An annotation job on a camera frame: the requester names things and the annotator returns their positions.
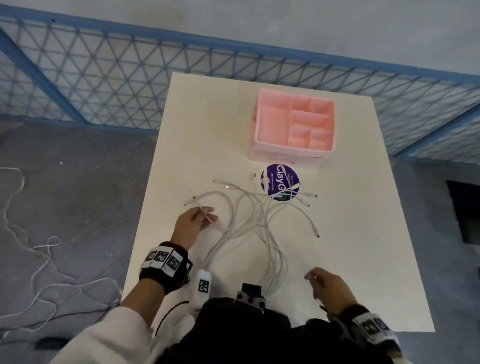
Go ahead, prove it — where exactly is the person's left hand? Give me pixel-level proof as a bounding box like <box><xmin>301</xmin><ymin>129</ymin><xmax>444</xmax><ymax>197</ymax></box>
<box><xmin>169</xmin><ymin>205</ymin><xmax>220</xmax><ymax>253</ymax></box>

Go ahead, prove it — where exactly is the person's right hand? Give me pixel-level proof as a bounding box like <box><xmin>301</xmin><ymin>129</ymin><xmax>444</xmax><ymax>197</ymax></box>
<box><xmin>303</xmin><ymin>266</ymin><xmax>359</xmax><ymax>314</ymax></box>

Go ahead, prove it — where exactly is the pink compartment organizer box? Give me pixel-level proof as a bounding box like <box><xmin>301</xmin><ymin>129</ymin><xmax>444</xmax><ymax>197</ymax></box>
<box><xmin>248</xmin><ymin>88</ymin><xmax>336</xmax><ymax>166</ymax></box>

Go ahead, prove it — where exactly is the person's right forearm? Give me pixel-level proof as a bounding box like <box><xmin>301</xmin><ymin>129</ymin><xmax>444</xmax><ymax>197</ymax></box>
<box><xmin>382</xmin><ymin>346</ymin><xmax>415</xmax><ymax>364</ymax></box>

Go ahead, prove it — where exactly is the person's left forearm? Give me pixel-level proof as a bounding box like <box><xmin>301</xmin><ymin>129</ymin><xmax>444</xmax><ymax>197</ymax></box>
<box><xmin>48</xmin><ymin>277</ymin><xmax>170</xmax><ymax>364</ymax></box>

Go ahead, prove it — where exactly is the person's black clothing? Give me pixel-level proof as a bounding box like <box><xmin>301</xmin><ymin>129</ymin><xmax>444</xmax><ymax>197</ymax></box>
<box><xmin>155</xmin><ymin>296</ymin><xmax>391</xmax><ymax>364</ymax></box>

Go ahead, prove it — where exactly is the black marker wristband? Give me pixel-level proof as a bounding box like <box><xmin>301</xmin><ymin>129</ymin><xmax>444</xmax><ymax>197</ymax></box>
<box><xmin>138</xmin><ymin>241</ymin><xmax>194</xmax><ymax>295</ymax></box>
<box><xmin>324</xmin><ymin>303</ymin><xmax>402</xmax><ymax>357</ymax></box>

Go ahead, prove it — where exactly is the black harness clip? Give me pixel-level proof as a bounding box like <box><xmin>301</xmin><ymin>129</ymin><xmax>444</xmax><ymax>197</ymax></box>
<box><xmin>234</xmin><ymin>283</ymin><xmax>267</xmax><ymax>310</ymax></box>

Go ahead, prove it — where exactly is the purple round sticker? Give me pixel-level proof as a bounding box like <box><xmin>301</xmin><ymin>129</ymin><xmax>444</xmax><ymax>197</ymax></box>
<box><xmin>260</xmin><ymin>162</ymin><xmax>301</xmax><ymax>203</ymax></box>

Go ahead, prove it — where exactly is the white table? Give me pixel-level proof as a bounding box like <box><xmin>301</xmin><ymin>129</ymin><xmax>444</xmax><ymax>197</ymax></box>
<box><xmin>120</xmin><ymin>71</ymin><xmax>436</xmax><ymax>335</ymax></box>

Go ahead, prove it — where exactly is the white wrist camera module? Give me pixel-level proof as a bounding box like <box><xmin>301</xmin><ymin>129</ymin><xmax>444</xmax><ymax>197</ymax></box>
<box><xmin>187</xmin><ymin>268</ymin><xmax>213</xmax><ymax>312</ymax></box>

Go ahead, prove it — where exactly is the thin black camera cable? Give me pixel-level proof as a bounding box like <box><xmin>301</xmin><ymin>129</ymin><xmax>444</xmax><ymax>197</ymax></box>
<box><xmin>151</xmin><ymin>299</ymin><xmax>190</xmax><ymax>338</ymax></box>

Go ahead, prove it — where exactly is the thin white cord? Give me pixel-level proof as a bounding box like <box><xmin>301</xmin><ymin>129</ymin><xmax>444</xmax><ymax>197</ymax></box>
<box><xmin>0</xmin><ymin>166</ymin><xmax>123</xmax><ymax>338</ymax></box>

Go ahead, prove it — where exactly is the black stand base plate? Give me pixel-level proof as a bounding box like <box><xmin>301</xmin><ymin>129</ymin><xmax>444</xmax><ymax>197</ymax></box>
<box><xmin>445</xmin><ymin>179</ymin><xmax>480</xmax><ymax>247</ymax></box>

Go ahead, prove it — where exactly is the blue wire mesh fence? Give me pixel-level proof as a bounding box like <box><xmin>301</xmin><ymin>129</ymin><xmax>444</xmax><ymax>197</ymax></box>
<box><xmin>0</xmin><ymin>3</ymin><xmax>480</xmax><ymax>166</ymax></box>

